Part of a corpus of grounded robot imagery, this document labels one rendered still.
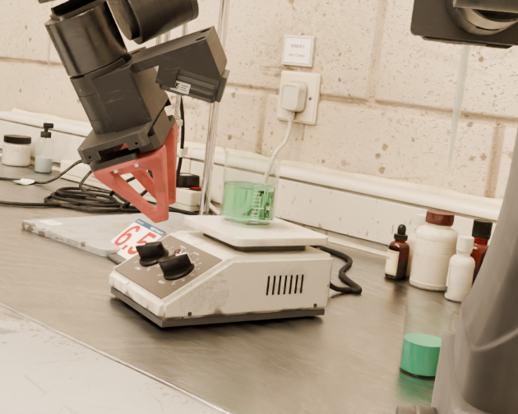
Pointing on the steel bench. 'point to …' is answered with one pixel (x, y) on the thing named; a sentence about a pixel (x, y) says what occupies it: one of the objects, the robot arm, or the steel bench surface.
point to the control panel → (154, 275)
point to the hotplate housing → (238, 285)
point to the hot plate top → (283, 232)
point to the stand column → (213, 119)
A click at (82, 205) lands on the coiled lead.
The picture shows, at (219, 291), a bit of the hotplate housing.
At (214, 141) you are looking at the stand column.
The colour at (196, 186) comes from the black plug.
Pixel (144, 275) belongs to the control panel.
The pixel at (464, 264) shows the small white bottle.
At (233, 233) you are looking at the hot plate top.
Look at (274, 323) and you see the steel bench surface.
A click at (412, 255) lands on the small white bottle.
